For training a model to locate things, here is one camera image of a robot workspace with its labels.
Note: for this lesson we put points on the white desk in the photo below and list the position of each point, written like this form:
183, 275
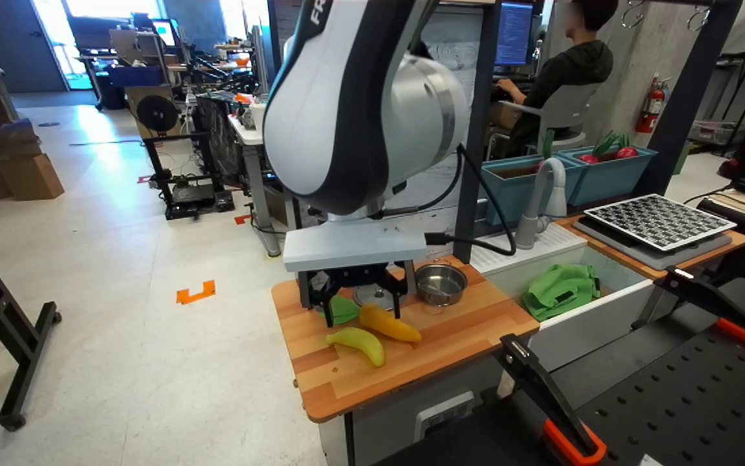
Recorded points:
253, 137

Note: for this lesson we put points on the computer monitor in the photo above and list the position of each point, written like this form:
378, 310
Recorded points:
516, 33

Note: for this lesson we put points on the white toy sink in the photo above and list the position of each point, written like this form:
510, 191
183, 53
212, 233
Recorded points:
510, 260

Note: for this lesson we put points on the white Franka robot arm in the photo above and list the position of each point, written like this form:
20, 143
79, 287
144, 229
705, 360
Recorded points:
330, 112

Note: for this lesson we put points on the wooden side shelf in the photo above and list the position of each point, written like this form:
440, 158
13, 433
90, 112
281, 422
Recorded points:
632, 264

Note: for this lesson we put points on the cardboard box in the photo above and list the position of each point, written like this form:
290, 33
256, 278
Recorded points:
20, 172

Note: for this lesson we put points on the black clamp orange tip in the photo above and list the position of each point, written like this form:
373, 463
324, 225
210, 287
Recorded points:
709, 303
545, 391

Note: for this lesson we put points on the seated person dark sweater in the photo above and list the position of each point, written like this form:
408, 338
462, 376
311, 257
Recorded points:
575, 67

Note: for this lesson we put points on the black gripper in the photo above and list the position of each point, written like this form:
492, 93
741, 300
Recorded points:
356, 278

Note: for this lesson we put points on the cluttered background workbench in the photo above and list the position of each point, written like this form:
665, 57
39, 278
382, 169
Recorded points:
122, 72

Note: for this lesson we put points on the orange carrot plush toy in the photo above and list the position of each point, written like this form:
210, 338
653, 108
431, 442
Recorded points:
386, 325

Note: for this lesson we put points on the black stand leg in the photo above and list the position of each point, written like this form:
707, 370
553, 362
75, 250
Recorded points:
11, 327

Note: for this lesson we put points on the checkered calibration board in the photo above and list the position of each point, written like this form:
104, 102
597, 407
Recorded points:
657, 224

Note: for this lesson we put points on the red fire extinguisher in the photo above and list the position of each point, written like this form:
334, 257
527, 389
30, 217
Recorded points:
651, 107

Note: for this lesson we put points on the grey faucet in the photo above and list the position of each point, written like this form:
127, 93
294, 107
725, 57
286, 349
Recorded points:
538, 208

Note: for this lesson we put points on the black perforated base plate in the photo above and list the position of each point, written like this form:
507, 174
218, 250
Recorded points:
692, 405

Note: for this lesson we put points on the black slanted frame beam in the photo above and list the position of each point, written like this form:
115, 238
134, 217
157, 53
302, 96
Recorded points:
687, 93

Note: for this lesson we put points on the wooden counter top board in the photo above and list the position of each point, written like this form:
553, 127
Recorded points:
440, 340

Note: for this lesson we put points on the green cloth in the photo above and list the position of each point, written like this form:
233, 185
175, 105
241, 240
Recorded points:
562, 287

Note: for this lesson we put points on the grey cabinet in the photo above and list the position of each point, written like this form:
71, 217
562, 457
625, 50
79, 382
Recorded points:
388, 422

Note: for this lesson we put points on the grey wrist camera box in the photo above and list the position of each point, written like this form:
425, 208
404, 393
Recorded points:
348, 247

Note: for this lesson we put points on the teal planter box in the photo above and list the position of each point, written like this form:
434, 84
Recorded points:
503, 195
613, 182

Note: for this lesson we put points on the grey office chair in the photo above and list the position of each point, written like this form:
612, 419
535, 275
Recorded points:
568, 107

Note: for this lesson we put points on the grey wood-look backsplash panel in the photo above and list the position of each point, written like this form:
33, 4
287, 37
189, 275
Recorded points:
450, 28

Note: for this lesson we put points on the metal bowl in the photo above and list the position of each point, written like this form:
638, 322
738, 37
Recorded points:
440, 286

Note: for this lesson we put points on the orange floor tape marker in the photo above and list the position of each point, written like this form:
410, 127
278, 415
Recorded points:
184, 297

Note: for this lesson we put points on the black vertical post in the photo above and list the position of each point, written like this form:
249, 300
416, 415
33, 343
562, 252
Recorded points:
479, 86

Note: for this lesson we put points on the red radish toy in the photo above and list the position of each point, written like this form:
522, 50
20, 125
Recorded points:
613, 145

